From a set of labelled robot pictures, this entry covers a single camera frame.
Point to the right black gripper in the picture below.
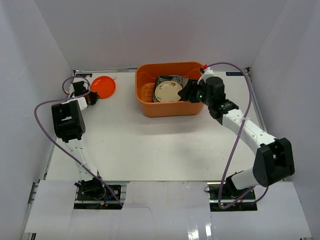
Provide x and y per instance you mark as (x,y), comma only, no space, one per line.
(190,90)

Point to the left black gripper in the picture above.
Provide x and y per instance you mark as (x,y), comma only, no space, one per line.
(92,97)

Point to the black floral square plate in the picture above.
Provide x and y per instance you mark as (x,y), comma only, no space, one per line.
(178,79)

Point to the beige floral round plate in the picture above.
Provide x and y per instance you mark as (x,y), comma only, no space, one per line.
(167,92)

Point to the orange round plate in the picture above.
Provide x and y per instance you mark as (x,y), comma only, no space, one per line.
(104,86)

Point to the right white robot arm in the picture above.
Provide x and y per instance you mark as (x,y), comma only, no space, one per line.
(273,156)

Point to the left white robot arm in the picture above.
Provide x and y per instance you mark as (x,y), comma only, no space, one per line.
(69,126)

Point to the orange plastic bin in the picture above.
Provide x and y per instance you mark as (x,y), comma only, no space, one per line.
(145,80)

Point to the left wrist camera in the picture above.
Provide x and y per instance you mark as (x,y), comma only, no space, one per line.
(71,91)

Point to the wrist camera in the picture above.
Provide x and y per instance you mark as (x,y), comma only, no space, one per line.
(71,91)
(206,72)

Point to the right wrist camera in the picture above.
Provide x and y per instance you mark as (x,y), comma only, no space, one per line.
(206,72)

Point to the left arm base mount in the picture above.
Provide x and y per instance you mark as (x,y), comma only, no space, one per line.
(97,200)

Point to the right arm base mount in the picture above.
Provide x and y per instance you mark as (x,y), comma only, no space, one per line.
(245,204)

